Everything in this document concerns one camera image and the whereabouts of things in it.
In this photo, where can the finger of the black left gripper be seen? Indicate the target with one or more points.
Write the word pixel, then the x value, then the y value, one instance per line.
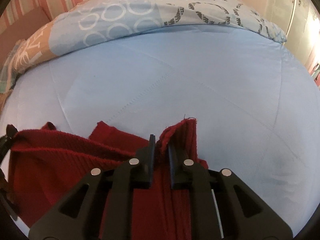
pixel 7 141

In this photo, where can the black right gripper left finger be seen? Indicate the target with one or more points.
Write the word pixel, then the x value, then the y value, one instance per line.
pixel 99 206

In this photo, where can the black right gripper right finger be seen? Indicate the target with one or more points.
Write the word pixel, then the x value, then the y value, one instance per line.
pixel 222 206

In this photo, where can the red knit sweater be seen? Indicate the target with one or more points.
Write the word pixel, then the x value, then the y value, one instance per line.
pixel 46 163

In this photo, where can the plaid pastel folded cloth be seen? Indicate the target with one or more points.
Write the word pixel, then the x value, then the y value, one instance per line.
pixel 9 73

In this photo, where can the mauve upholstered headboard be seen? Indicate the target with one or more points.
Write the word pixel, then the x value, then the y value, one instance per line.
pixel 22 29

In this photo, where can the patterned blue and tan pillow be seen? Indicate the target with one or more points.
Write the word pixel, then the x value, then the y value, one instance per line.
pixel 98 21

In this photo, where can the white wardrobe with floral handles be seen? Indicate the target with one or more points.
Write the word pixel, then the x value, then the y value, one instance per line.
pixel 299 20

